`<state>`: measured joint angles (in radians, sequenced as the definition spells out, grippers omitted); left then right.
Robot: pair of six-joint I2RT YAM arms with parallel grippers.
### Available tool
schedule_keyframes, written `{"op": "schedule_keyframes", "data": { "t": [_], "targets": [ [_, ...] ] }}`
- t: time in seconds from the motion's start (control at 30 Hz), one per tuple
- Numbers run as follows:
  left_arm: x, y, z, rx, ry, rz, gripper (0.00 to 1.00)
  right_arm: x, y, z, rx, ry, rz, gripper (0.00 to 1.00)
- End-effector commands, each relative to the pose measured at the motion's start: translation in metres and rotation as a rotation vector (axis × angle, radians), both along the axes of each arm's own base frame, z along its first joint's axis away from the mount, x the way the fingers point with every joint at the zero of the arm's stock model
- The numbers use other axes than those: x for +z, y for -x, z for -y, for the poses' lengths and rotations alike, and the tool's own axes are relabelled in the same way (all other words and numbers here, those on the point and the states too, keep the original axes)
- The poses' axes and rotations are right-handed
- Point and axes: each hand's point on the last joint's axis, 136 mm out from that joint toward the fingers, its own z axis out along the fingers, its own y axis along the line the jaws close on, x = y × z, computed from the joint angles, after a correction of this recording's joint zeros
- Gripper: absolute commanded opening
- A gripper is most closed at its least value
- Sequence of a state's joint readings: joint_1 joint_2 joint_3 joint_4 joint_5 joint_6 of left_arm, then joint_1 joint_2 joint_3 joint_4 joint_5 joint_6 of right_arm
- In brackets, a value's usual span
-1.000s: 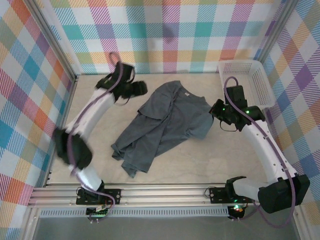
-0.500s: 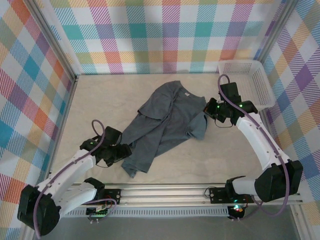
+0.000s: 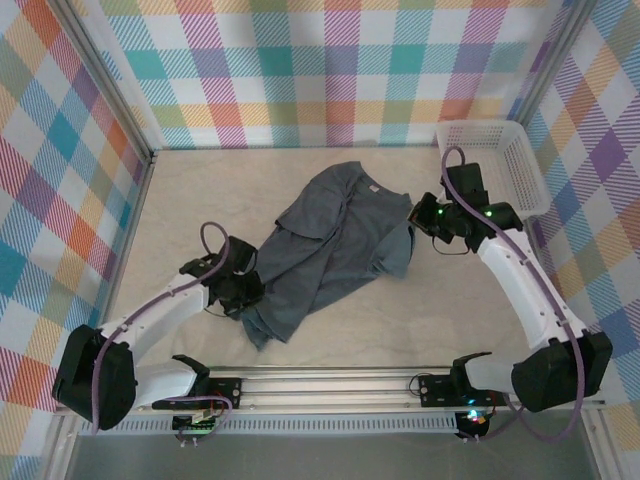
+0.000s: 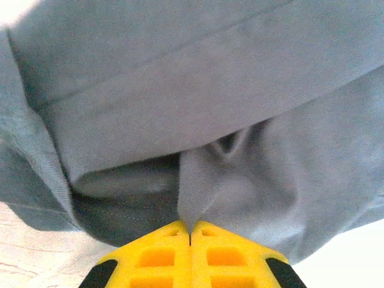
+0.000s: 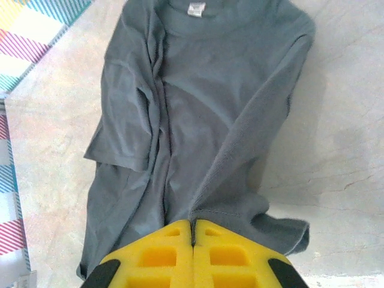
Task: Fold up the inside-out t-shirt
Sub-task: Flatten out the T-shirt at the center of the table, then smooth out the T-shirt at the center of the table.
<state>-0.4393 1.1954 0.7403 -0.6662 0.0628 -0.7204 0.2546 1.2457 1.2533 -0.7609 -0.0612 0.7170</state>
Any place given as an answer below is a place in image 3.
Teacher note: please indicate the grey-blue t-shirt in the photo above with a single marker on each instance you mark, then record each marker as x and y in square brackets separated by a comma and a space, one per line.
[340, 240]

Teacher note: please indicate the white plastic mesh basket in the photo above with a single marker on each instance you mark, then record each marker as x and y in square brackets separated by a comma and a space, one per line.
[525, 165]

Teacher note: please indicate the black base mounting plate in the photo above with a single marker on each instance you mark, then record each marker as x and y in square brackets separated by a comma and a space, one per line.
[227, 390]
[435, 390]

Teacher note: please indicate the green terminal connector board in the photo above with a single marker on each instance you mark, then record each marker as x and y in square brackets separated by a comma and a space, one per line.
[195, 427]

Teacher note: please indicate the controller board with LED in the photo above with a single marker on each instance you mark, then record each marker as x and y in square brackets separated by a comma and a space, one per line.
[472, 420]

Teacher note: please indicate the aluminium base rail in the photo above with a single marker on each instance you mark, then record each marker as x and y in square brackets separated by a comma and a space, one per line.
[330, 387]

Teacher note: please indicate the aluminium frame post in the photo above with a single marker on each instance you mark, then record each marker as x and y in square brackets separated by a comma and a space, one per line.
[552, 60]
[112, 82]

